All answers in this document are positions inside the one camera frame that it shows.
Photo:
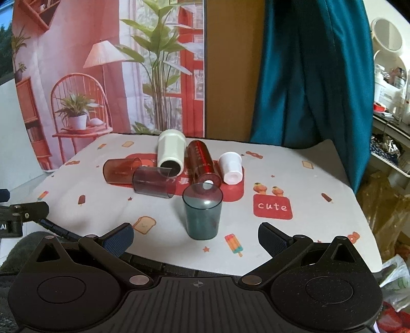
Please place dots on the round white mirror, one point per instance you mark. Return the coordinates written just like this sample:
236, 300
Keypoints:
387, 33

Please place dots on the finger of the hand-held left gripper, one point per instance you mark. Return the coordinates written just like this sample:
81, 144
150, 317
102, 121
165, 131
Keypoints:
30, 209

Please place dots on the teal curtain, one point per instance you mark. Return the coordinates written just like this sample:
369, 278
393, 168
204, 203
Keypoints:
304, 80

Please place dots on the small white cup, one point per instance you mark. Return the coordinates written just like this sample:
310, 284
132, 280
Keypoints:
230, 168

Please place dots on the white vanity shelf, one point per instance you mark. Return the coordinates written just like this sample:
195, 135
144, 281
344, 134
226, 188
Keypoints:
389, 96

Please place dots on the purple transparent cup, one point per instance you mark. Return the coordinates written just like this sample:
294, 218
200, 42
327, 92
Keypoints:
150, 182

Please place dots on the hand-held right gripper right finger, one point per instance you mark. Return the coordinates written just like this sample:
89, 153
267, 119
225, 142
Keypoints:
273, 239

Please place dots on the dark grey fuzzy cloth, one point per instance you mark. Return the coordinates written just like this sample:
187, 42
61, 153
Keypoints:
16, 253

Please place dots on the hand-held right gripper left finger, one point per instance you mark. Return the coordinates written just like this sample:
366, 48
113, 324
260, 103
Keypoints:
118, 240

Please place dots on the red-brown transparent cup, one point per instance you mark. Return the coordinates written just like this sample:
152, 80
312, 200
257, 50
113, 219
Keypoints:
119, 170

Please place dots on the printed room backdrop cloth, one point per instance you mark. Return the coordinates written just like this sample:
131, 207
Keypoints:
64, 38

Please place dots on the red cloth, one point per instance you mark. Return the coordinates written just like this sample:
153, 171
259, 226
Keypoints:
397, 318

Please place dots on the cream white cup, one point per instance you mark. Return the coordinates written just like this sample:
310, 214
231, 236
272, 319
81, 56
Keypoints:
171, 149

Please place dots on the white board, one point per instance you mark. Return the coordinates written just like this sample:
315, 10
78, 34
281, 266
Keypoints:
19, 137

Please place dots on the white plastic bag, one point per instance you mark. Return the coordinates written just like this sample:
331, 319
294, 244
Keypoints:
395, 281

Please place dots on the teal transparent cup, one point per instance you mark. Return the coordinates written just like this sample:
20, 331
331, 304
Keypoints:
202, 214

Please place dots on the red metallic cup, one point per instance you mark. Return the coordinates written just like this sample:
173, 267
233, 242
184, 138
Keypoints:
200, 160

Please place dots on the white pump bottle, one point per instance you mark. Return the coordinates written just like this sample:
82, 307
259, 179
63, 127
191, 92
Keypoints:
379, 80

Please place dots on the yellow plastic bag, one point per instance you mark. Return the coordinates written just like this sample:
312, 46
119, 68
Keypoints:
384, 208

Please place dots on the printed white tablecloth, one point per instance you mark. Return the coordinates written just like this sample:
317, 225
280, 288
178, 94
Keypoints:
320, 224

